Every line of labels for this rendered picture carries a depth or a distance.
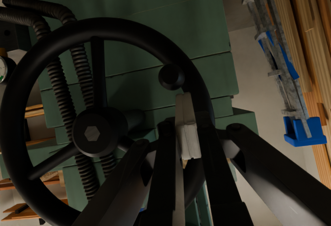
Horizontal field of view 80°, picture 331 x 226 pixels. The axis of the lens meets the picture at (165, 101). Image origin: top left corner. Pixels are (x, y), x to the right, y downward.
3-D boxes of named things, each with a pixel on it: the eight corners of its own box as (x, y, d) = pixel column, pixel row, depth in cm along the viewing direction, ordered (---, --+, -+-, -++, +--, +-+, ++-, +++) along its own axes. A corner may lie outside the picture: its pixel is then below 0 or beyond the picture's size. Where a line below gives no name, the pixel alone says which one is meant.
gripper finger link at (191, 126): (185, 124, 14) (196, 122, 14) (182, 92, 20) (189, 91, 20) (192, 159, 15) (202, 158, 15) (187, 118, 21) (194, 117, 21)
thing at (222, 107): (230, 95, 41) (233, 114, 41) (216, 96, 62) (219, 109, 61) (53, 127, 46) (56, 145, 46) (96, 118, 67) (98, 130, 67)
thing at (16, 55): (11, 12, 42) (17, 48, 42) (51, 31, 55) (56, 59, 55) (-23, 21, 44) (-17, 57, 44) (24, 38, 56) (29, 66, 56)
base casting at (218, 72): (234, 49, 40) (242, 94, 40) (209, 78, 97) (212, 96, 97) (37, 91, 46) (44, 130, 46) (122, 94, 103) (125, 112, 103)
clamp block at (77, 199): (138, 155, 34) (147, 208, 34) (152, 139, 47) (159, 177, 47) (58, 168, 36) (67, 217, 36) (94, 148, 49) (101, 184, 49)
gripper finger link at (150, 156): (182, 168, 13) (138, 174, 13) (180, 130, 18) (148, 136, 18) (177, 148, 12) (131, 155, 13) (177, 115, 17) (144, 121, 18)
